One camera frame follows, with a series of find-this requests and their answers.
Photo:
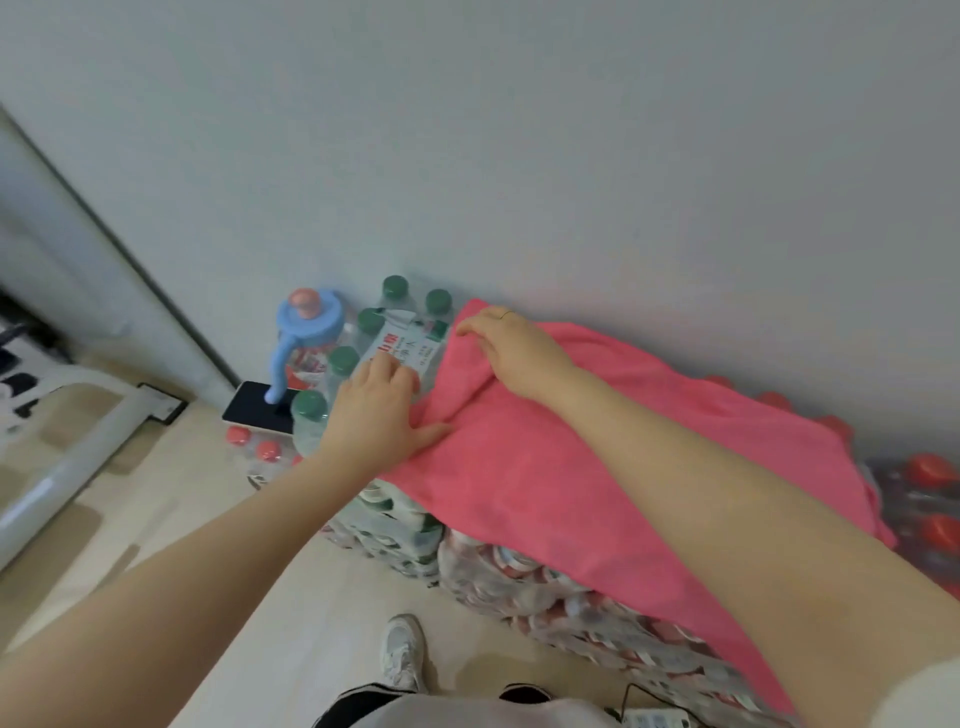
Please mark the person's right forearm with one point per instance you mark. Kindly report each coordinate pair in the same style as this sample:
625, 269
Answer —
750, 525

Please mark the person's left shoe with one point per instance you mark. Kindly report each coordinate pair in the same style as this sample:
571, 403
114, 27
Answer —
403, 652

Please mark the person's right hand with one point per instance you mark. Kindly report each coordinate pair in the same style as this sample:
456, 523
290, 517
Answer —
521, 356

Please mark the pink towel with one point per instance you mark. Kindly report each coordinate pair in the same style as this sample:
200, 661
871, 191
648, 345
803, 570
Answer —
562, 487

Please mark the person's left forearm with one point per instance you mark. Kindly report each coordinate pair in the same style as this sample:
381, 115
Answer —
172, 600

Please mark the white shirt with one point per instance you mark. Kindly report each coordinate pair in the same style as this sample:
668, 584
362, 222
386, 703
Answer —
450, 716

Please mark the clear jug with blue lid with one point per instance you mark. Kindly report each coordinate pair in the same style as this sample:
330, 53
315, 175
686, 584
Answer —
307, 322

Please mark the black smartphone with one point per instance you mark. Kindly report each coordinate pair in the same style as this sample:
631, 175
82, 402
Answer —
251, 409

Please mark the person's left hand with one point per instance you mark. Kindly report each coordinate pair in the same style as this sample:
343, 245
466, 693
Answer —
375, 420

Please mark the white power strip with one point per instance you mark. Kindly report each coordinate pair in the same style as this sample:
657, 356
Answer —
649, 720

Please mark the stack of bottled water packs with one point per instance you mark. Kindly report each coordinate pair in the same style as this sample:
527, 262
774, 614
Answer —
397, 532

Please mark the black striped shorts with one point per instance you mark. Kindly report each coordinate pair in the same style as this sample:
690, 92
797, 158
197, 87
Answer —
352, 705

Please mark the white leg extension machine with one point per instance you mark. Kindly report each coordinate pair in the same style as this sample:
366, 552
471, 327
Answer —
67, 465

